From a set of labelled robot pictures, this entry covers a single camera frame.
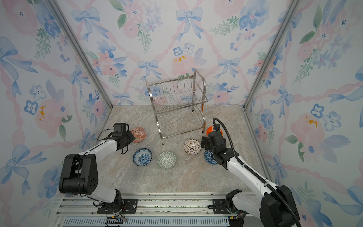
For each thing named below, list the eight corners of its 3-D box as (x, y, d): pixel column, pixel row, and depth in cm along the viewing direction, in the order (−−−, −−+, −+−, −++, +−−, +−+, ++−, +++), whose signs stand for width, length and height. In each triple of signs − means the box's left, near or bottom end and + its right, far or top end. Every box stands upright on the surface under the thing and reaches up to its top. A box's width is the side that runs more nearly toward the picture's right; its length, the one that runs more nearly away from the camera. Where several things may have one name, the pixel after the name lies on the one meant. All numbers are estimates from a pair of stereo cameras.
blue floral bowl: (133, 166, 90) (131, 163, 86) (136, 150, 96) (135, 147, 93) (151, 166, 90) (150, 163, 86) (153, 150, 97) (152, 147, 93)
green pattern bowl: (155, 162, 91) (154, 159, 87) (166, 151, 96) (165, 148, 92) (167, 173, 87) (167, 170, 83) (178, 160, 92) (178, 157, 88)
